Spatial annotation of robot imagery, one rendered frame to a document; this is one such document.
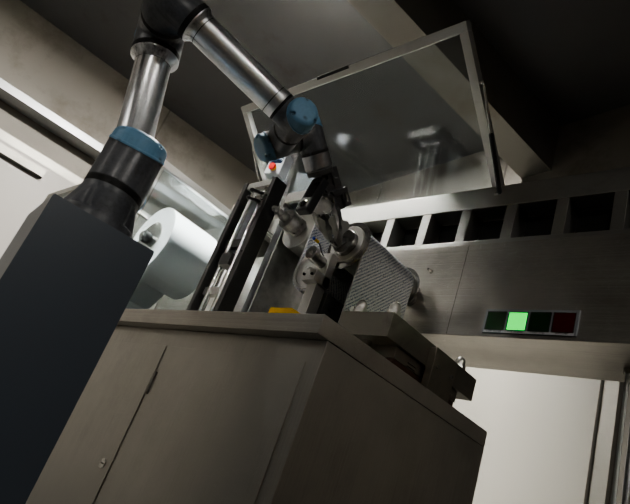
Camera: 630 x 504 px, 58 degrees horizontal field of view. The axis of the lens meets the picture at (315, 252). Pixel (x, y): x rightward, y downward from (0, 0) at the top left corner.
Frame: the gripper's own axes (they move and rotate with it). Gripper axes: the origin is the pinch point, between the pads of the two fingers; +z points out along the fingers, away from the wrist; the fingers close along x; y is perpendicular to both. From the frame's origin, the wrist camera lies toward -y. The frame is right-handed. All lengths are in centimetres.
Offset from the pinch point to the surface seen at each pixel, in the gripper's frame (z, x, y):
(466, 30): -47, -21, 58
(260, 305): 15.8, 30.9, -6.8
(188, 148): -47, 311, 180
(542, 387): 108, 9, 117
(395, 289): 18.2, -7.5, 11.3
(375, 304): 18.6, -7.4, 1.5
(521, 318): 30, -38, 20
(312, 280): 6.7, 0.7, -10.9
